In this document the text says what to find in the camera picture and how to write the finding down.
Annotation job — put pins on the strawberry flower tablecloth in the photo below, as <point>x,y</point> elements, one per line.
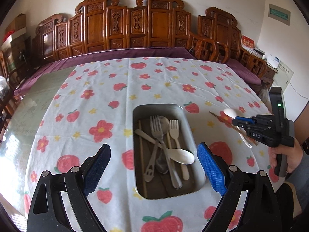
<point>94,106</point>

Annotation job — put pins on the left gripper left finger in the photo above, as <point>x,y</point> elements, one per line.
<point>47,211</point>

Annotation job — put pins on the purple sofa cushion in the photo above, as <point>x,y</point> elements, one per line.
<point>161,52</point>

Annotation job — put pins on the stainless steel fork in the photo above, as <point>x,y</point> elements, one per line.
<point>157,133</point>

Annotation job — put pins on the person's right hand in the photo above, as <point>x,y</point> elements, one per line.
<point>293,155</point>

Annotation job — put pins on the dark brown wooden chopstick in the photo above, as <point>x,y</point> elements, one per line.
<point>237,130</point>

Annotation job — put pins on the carved wooden armchair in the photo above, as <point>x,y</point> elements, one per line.
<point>221,27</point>

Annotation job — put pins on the grey metal utensil tray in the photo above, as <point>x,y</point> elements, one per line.
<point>156,173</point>

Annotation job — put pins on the light bamboo chopstick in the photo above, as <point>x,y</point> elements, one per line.
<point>142,162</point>

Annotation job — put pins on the carved wooden long sofa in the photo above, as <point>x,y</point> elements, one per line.
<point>100,25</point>

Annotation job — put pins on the cream plastic fork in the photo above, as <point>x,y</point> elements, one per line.
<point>174,133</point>

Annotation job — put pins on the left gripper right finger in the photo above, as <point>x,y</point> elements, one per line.
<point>261,210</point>

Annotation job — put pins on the red greeting card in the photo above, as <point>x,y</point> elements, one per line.
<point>247,42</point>

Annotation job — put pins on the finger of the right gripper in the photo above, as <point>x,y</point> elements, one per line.
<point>241,121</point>
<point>243,128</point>

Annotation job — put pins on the wooden side table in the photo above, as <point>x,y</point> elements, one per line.
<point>268,77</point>

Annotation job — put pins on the cream plastic spoon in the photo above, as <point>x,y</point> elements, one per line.
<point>179,155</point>

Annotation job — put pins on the purple armchair cushion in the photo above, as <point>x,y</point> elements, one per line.
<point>243,72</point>

